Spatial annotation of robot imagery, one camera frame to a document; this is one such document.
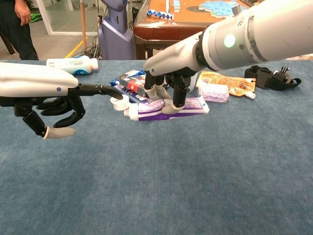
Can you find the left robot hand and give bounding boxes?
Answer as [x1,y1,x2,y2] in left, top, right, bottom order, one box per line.
[0,62,124,140]

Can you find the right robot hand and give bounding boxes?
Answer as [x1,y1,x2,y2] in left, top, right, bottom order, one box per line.
[143,31,205,115]

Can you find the purple toothpaste tube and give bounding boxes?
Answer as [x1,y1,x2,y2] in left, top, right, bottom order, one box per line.
[123,95,210,122]

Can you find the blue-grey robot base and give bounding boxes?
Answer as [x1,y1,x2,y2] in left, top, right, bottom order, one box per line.
[98,0,136,61]

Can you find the brown mahjong table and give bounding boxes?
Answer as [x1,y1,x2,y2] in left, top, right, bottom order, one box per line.
[133,0,260,61]

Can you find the blue white snake toy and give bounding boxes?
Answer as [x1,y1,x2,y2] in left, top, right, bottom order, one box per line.
[146,9,175,21]

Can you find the white bottle blue label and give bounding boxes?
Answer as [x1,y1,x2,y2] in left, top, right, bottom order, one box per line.
[46,55,99,75]

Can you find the blue snack packet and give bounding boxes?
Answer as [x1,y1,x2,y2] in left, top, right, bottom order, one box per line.
[109,70,147,87]

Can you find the black red carton box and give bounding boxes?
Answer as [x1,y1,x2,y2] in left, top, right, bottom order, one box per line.
[116,74,169,95]

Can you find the person in black clothes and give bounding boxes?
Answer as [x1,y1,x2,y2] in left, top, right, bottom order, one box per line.
[0,0,39,61]

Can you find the clear box purple floss picks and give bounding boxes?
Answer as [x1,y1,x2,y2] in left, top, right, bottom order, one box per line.
[198,84,230,103]

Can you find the dark blue long box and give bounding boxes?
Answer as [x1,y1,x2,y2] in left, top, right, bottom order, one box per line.
[113,84,154,104]

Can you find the green bag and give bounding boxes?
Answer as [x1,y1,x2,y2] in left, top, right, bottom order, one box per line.
[28,12,43,24]

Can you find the pile of blue mahjong tiles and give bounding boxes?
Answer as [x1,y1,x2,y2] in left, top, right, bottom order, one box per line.
[198,0,250,19]

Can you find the orange spouted pouch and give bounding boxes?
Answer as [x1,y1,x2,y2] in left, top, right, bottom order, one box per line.
[196,70,257,99]

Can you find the wooden pole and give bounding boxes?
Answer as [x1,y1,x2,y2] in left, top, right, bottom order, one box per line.
[80,0,87,50]

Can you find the blue felt table cover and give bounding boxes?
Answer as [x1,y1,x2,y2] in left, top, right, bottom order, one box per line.
[0,59,313,235]

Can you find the black floor cable bundle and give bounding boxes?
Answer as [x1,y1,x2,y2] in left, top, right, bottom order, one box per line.
[72,34,103,61]

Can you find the black strap camera mount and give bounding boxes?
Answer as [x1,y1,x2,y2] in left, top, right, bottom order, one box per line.
[245,65,302,91]

